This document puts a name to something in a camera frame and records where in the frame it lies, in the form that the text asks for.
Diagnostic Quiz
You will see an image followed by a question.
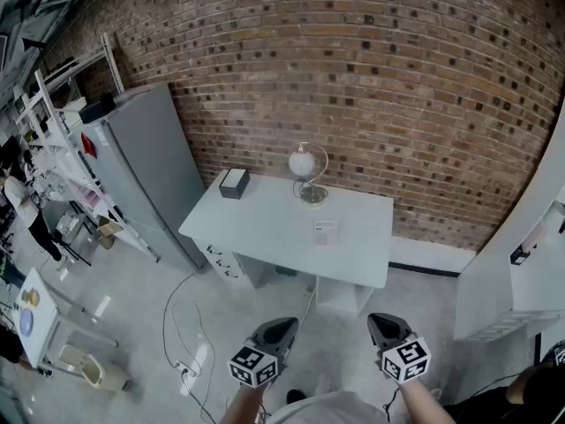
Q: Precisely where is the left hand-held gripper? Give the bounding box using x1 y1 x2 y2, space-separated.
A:
227 317 299 388

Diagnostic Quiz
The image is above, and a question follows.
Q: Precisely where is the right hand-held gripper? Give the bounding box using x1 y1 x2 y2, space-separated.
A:
367 312 432 386

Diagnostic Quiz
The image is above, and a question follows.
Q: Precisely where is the white calculator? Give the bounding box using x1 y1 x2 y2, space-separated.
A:
313 220 339 247

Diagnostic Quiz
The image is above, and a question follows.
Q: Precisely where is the person's left forearm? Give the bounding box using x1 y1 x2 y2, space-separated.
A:
220 380 271 424

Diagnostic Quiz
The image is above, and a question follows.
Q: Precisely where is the person's right forearm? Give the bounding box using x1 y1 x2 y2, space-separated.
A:
398 377 456 424

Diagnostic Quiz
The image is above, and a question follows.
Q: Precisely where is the person's light shirt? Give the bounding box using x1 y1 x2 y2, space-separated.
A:
264 390 390 424

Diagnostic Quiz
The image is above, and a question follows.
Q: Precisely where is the white desk with drawers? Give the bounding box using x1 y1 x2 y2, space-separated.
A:
178 168 395 318

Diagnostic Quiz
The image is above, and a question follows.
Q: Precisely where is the white power strip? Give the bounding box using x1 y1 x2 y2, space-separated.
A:
174 359 200 380

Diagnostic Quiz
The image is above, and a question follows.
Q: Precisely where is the white cabinet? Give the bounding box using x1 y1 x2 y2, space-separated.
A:
453 103 565 343

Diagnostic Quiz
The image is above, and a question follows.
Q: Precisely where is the small black shelf item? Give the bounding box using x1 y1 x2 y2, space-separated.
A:
509 243 538 267

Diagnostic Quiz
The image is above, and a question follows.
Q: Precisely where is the black open box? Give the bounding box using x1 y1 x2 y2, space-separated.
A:
218 168 252 201

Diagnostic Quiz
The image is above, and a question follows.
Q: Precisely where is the globe lamp with gold base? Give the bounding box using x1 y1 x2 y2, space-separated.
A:
288 141 330 208

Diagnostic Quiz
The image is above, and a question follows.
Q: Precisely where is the beige plastic bin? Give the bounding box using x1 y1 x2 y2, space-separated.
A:
59 344 133 392

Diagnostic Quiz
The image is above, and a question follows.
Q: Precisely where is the cardboard box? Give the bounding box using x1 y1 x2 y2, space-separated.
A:
96 216 125 251

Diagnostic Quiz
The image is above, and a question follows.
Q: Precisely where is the small white side table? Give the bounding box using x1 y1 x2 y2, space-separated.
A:
11 267 119 378

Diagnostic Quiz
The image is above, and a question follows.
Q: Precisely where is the white shelving rack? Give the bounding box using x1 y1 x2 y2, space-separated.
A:
15 33 160 264

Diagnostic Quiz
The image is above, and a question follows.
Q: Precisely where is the black box on refrigerator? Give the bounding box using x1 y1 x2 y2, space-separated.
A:
79 93 117 124

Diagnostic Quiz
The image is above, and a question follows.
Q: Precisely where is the grey floor cable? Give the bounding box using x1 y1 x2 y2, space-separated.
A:
161 271 218 424

